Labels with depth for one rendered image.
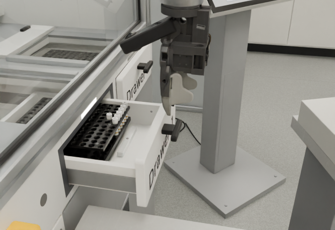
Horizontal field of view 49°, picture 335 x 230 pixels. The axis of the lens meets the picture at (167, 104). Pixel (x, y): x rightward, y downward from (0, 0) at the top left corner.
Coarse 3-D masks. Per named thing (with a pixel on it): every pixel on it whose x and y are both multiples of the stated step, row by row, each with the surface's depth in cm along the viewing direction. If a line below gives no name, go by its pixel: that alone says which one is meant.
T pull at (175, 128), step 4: (176, 120) 78; (180, 120) 78; (164, 124) 77; (168, 124) 77; (172, 124) 77; (176, 124) 76; (180, 124) 77; (164, 128) 75; (168, 128) 75; (172, 128) 75; (176, 128) 75; (180, 128) 77; (164, 132) 75; (168, 132) 75; (172, 132) 74; (176, 132) 74; (172, 136) 73; (176, 136) 73; (172, 140) 73; (176, 140) 73
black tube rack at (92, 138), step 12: (96, 108) 85; (108, 108) 85; (96, 120) 80; (108, 120) 80; (84, 132) 77; (96, 132) 76; (108, 132) 82; (120, 132) 81; (72, 144) 73; (84, 144) 73; (96, 144) 72; (108, 144) 77; (72, 156) 74; (84, 156) 74; (96, 156) 74; (108, 156) 74
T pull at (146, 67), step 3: (150, 60) 108; (141, 63) 106; (144, 63) 106; (147, 63) 106; (150, 63) 106; (138, 66) 104; (141, 66) 104; (144, 66) 104; (147, 66) 104; (150, 66) 105; (141, 69) 105; (144, 69) 102; (147, 69) 102; (144, 72) 102; (147, 72) 103
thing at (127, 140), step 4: (132, 128) 87; (136, 128) 87; (128, 132) 85; (132, 132) 85; (128, 136) 84; (132, 136) 85; (124, 140) 83; (128, 140) 83; (124, 144) 81; (128, 144) 82; (120, 148) 80; (124, 148) 80; (120, 152) 79; (124, 152) 79; (120, 156) 79
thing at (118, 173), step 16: (128, 112) 90; (144, 112) 89; (128, 128) 89; (144, 128) 89; (80, 160) 69; (96, 160) 69; (112, 160) 78; (128, 160) 78; (80, 176) 70; (96, 176) 69; (112, 176) 68; (128, 176) 68; (128, 192) 70
